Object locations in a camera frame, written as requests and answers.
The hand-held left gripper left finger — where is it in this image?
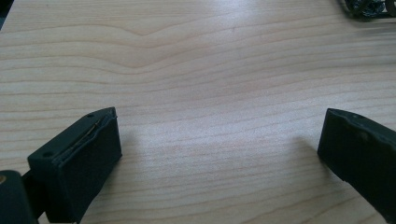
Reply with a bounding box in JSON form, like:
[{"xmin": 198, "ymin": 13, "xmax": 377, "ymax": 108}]
[{"xmin": 27, "ymin": 106, "xmax": 123, "ymax": 224}]

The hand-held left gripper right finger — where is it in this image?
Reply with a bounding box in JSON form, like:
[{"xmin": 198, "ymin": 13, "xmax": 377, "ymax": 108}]
[{"xmin": 317, "ymin": 107, "xmax": 396, "ymax": 224}]

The dark patterned object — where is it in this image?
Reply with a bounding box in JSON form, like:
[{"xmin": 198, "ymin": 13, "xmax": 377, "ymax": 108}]
[{"xmin": 339, "ymin": 0, "xmax": 396, "ymax": 19}]

